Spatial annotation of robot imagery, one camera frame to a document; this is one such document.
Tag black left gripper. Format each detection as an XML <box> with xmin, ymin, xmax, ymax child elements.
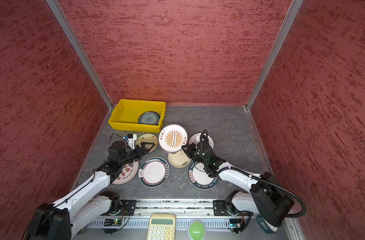
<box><xmin>119</xmin><ymin>142</ymin><xmax>155</xmax><ymax>166</ymax></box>

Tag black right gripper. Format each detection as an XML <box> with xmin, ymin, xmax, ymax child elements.
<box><xmin>181</xmin><ymin>143</ymin><xmax>208</xmax><ymax>166</ymax></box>

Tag white plate with quatrefoil design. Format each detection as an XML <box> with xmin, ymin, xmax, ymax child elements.
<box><xmin>188</xmin><ymin>133</ymin><xmax>215</xmax><ymax>149</ymax></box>

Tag white plate orange sunburst design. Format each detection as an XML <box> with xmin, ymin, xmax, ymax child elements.
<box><xmin>158</xmin><ymin>124</ymin><xmax>188</xmax><ymax>153</ymax></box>

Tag blue floral rimmed plate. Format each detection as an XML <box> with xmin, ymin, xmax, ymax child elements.
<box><xmin>138</xmin><ymin>111</ymin><xmax>161</xmax><ymax>126</ymax></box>

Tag white plate dark green rim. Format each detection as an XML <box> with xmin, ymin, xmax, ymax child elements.
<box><xmin>158</xmin><ymin>114</ymin><xmax>164</xmax><ymax>126</ymax></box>

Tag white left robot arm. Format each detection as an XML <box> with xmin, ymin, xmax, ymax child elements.
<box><xmin>22</xmin><ymin>142</ymin><xmax>155</xmax><ymax>240</ymax></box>

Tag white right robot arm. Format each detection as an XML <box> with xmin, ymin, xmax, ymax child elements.
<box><xmin>181</xmin><ymin>142</ymin><xmax>294</xmax><ymax>228</ymax></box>

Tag yellow plastic bin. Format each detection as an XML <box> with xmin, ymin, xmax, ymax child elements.
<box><xmin>108</xmin><ymin>99</ymin><xmax>166</xmax><ymax>133</ymax></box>

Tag cream plate with black blotch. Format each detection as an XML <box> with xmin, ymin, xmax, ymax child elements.
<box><xmin>168</xmin><ymin>150</ymin><xmax>191</xmax><ymax>168</ymax></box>

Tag small cream plate with calligraphy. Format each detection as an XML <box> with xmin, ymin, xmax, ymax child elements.
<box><xmin>135</xmin><ymin>133</ymin><xmax>158</xmax><ymax>151</ymax></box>

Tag white plate green red rim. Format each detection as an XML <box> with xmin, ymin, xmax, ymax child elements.
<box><xmin>138</xmin><ymin>157</ymin><xmax>170</xmax><ymax>188</ymax></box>

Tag white plate red characters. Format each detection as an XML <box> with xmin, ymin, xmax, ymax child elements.
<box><xmin>112</xmin><ymin>162</ymin><xmax>139</xmax><ymax>186</ymax></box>

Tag green banded HAO SHI plate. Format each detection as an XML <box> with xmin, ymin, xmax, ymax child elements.
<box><xmin>188</xmin><ymin>163</ymin><xmax>219</xmax><ymax>190</ymax></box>

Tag left green circuit board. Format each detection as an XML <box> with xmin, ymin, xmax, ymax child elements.
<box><xmin>103</xmin><ymin>219</ymin><xmax>121</xmax><ymax>228</ymax></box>

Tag green circuit board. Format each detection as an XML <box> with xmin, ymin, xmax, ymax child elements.
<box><xmin>103</xmin><ymin>219</ymin><xmax>121</xmax><ymax>228</ymax></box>
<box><xmin>228</xmin><ymin>219</ymin><xmax>243</xmax><ymax>229</ymax></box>

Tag yellow calculator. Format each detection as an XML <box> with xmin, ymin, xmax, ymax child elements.
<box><xmin>147</xmin><ymin>214</ymin><xmax>176</xmax><ymax>240</ymax></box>

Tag green round push button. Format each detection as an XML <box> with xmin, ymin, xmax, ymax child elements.
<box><xmin>187</xmin><ymin>220</ymin><xmax>206</xmax><ymax>240</ymax></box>

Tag right green circuit board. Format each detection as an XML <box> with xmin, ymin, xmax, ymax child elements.
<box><xmin>228</xmin><ymin>219</ymin><xmax>243</xmax><ymax>229</ymax></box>

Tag dark green alarm clock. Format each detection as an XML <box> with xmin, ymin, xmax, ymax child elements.
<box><xmin>256</xmin><ymin>214</ymin><xmax>279</xmax><ymax>235</ymax></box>

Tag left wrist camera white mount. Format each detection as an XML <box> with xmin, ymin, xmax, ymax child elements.
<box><xmin>124</xmin><ymin>134</ymin><xmax>137</xmax><ymax>149</ymax></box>

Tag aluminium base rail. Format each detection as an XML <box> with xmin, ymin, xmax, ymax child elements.
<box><xmin>86</xmin><ymin>199</ymin><xmax>248</xmax><ymax>231</ymax></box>

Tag black corrugated cable hose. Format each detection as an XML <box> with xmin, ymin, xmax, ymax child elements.
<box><xmin>198</xmin><ymin>129</ymin><xmax>307</xmax><ymax>218</ymax></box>

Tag silver left corner wall strip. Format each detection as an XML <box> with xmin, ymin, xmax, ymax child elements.
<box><xmin>46</xmin><ymin>0</ymin><xmax>114</xmax><ymax>110</ymax></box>

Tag silver corner wall strip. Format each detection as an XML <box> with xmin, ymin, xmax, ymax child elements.
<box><xmin>46</xmin><ymin>0</ymin><xmax>114</xmax><ymax>110</ymax></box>
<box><xmin>246</xmin><ymin>0</ymin><xmax>303</xmax><ymax>111</ymax></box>

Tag silver right corner wall strip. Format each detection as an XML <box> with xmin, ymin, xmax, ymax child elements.
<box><xmin>246</xmin><ymin>0</ymin><xmax>303</xmax><ymax>111</ymax></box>

